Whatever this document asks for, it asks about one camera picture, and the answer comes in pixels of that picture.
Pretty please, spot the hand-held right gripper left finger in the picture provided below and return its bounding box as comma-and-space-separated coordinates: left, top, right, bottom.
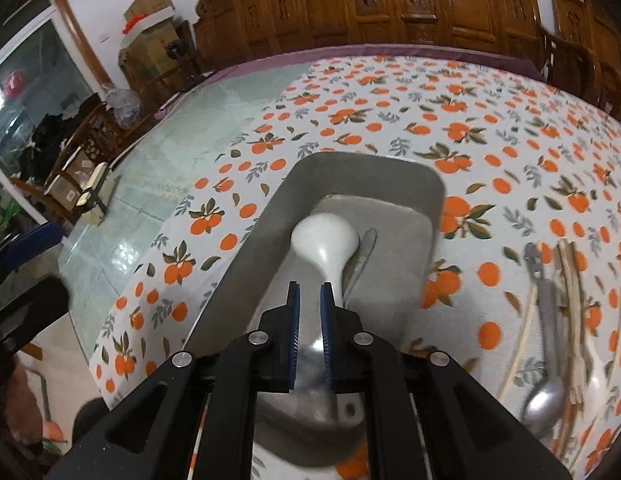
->
45, 280, 302, 480

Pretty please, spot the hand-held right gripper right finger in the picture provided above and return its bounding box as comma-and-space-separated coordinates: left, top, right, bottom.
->
318, 281, 571, 480

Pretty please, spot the metal bowl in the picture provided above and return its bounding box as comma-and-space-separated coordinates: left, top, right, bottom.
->
183, 152, 446, 466

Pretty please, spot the white plastic ladle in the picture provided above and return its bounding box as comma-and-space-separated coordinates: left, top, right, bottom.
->
290, 213, 361, 341

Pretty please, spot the white plastic spoon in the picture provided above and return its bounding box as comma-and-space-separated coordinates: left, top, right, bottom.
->
583, 330, 614, 411
521, 242, 566, 436

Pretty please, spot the dark blue object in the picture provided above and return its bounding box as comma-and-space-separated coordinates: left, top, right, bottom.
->
0, 222, 57, 273

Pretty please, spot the beige box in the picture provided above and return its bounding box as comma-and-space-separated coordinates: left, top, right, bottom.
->
78, 162, 118, 226

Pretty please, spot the wooden armchair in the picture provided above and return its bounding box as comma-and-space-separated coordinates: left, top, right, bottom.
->
43, 102, 124, 223

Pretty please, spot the wooden chopstick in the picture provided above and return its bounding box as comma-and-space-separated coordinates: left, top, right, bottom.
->
501, 285, 539, 401
558, 242, 587, 403

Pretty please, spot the clear plastic bag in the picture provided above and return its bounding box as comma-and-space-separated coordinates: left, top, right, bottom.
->
108, 87, 144, 128

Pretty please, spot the orange print tablecloth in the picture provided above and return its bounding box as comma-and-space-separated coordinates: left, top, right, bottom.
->
88, 52, 621, 480

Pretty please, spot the glass door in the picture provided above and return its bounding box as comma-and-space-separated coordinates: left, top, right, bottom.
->
0, 0, 114, 211

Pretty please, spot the large brown cardboard box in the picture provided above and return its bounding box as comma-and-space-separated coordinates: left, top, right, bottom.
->
119, 30, 191, 88

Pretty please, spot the white cardboard box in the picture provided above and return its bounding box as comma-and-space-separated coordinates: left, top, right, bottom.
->
120, 10, 177, 37

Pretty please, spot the wooden chair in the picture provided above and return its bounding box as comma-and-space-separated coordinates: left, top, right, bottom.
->
541, 0, 621, 121

